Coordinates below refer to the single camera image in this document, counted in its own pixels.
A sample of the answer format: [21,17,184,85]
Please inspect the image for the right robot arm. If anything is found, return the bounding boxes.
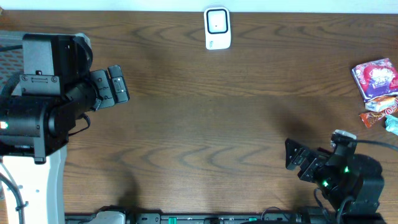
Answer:
[285,134,384,223]

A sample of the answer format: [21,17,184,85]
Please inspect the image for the orange Top chocolate bar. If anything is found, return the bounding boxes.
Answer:
[359,105,397,128]

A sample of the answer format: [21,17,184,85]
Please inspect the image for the teal snack packet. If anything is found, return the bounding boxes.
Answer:
[385,115,398,136]

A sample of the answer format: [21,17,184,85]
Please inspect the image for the white barcode scanner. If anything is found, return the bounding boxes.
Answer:
[203,7,231,50]

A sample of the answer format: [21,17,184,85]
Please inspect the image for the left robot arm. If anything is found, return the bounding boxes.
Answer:
[1,34,129,223]

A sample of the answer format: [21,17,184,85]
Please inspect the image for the red purple snack packet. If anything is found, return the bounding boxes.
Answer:
[351,58,397,103]

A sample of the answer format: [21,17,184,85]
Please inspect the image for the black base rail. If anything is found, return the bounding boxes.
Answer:
[64,205,386,224]

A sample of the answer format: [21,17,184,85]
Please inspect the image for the small orange box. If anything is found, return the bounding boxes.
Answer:
[364,96,396,112]

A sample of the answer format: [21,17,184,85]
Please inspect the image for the dark grey plastic basket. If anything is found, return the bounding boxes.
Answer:
[0,30,25,90]

